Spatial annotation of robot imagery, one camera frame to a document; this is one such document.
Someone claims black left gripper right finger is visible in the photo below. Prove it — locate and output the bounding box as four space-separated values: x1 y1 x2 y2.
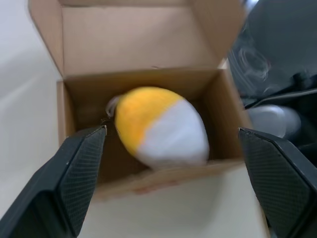
238 127 317 238

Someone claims yellow and white plush toy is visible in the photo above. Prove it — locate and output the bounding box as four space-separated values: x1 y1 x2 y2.
106 86 211 170

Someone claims silver rounded robot part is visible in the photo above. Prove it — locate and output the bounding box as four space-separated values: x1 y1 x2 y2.
247 104 302 139

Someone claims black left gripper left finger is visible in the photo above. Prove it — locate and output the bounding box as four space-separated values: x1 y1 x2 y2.
0 125 107 238

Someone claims brown cardboard box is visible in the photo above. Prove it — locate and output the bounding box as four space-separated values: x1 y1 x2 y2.
28 0 254 200

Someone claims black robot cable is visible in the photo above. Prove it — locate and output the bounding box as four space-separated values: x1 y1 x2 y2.
244 87 317 108

